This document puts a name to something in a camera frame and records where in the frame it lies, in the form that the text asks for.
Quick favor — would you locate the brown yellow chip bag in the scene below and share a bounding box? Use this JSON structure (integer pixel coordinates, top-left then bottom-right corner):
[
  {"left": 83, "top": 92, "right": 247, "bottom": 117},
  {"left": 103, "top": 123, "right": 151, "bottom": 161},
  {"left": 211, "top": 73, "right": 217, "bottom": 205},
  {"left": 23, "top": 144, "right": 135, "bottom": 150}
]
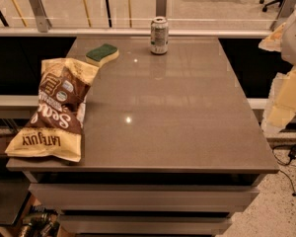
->
[{"left": 5, "top": 58, "right": 98, "bottom": 162}]

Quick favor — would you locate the left metal railing post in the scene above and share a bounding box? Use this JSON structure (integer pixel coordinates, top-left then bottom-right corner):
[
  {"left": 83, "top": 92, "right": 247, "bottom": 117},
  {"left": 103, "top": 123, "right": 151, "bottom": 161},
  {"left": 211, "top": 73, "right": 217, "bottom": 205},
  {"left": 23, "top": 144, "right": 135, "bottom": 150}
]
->
[{"left": 29, "top": 0, "right": 51, "bottom": 33}]

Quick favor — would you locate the lower grey drawer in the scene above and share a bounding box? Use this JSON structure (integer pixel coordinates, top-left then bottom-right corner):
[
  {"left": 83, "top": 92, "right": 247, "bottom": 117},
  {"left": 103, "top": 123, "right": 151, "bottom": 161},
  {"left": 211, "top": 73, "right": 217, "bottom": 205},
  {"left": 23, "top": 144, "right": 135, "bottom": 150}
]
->
[{"left": 60, "top": 215, "right": 232, "bottom": 235}]

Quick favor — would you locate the black power adapter with cable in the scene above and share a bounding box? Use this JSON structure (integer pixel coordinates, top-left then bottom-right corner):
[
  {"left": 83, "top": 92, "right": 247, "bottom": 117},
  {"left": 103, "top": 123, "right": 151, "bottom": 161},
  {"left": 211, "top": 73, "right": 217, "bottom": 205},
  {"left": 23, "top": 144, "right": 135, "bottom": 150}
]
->
[{"left": 272, "top": 144, "right": 296, "bottom": 197}]

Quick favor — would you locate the right metal railing post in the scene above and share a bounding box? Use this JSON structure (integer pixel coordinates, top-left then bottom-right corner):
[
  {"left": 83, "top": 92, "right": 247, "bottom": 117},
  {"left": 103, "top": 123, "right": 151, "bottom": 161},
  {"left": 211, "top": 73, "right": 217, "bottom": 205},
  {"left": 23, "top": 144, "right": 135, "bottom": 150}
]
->
[{"left": 270, "top": 0, "right": 296, "bottom": 31}]

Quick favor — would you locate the metal railing post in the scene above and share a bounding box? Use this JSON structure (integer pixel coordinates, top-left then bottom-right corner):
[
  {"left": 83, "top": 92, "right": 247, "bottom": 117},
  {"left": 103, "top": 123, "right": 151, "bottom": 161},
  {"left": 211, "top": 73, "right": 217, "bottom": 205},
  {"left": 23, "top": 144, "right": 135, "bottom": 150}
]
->
[
  {"left": 29, "top": 0, "right": 51, "bottom": 33},
  {"left": 156, "top": 0, "right": 167, "bottom": 17},
  {"left": 270, "top": 0, "right": 296, "bottom": 31}
]

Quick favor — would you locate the top grey drawer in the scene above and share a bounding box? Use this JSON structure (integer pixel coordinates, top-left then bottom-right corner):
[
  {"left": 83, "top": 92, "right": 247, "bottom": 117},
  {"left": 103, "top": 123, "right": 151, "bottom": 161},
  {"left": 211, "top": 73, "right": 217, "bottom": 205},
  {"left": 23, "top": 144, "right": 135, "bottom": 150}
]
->
[{"left": 30, "top": 184, "right": 259, "bottom": 212}]

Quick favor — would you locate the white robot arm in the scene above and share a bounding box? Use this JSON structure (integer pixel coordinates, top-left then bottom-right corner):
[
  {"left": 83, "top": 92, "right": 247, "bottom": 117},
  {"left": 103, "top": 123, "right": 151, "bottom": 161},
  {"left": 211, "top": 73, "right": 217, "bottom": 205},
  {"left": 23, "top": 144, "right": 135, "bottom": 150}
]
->
[{"left": 259, "top": 9, "right": 296, "bottom": 133}]

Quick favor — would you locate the metal handrail bar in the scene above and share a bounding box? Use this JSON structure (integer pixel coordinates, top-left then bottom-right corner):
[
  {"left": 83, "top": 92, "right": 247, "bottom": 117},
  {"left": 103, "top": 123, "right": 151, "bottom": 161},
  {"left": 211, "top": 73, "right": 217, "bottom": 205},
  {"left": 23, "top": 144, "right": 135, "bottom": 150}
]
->
[{"left": 0, "top": 27, "right": 270, "bottom": 39}]

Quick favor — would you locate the middle metal railing post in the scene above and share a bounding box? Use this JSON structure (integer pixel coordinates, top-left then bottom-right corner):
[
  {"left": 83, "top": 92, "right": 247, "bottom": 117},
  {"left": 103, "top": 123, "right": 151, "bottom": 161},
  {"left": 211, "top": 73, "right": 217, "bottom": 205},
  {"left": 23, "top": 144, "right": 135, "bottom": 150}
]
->
[{"left": 156, "top": 0, "right": 167, "bottom": 17}]

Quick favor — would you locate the white green 7up can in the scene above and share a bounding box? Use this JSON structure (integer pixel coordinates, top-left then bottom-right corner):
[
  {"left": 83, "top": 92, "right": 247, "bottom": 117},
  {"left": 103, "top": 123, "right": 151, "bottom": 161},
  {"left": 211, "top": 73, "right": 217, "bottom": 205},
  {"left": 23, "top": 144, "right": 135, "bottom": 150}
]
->
[{"left": 150, "top": 16, "right": 169, "bottom": 54}]

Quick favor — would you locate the grey drawer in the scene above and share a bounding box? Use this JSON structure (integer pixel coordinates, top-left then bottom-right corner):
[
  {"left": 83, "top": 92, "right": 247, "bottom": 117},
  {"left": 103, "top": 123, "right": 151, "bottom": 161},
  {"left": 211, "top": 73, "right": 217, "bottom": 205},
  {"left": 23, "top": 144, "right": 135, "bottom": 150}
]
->
[
  {"left": 60, "top": 215, "right": 232, "bottom": 235},
  {"left": 30, "top": 184, "right": 259, "bottom": 212}
]

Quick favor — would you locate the green yellow sponge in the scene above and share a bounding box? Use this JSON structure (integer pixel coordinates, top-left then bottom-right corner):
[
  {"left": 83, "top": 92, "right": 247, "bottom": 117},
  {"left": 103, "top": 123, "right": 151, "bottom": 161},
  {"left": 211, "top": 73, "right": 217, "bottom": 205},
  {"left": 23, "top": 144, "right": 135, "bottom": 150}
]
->
[{"left": 86, "top": 43, "right": 119, "bottom": 67}]

